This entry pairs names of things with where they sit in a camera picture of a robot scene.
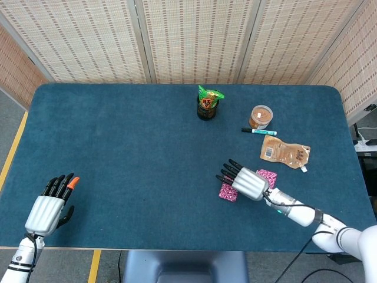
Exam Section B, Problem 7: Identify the grey table pedestal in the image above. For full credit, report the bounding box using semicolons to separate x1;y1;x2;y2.
122;250;250;283

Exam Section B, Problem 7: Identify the woven bamboo screen panel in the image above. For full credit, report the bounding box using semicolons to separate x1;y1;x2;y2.
0;0;148;85
0;23;49;110
306;0;377;125
237;0;363;86
140;0;260;85

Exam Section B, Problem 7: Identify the brown spout pouch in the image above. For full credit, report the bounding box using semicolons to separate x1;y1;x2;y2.
259;134;312;173

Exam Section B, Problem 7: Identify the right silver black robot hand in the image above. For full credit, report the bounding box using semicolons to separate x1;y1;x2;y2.
216;159;270;202

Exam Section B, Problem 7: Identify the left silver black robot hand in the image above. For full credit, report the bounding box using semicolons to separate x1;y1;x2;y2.
24;172;81;237

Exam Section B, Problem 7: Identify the white cable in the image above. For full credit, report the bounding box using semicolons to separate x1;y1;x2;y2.
357;126;377;142

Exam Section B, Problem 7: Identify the round brown jar clear lid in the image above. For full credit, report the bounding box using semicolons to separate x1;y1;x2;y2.
249;104;274;131

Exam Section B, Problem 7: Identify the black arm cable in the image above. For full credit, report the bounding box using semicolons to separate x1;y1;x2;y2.
25;233;38;283
263;190;335;283

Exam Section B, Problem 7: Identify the pink patterned card stack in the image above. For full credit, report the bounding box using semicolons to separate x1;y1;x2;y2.
218;175;240;203
256;169;278;190

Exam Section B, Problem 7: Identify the teal marker black cap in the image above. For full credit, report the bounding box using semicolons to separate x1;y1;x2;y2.
241;127;278;137

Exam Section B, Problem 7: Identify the green snack bag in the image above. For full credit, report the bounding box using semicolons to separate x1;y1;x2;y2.
197;84;226;110

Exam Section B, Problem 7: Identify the black cup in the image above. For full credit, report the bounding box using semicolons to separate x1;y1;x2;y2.
196;96;220;122

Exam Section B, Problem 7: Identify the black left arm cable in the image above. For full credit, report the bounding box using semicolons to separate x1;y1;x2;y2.
25;233;38;283

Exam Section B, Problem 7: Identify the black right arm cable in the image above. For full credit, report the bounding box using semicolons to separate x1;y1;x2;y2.
263;190;335;283

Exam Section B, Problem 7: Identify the white power strip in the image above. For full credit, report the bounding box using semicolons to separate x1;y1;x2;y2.
352;138;377;153

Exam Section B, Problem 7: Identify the blue felt table cover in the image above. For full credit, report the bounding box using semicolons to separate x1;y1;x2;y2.
0;83;377;256

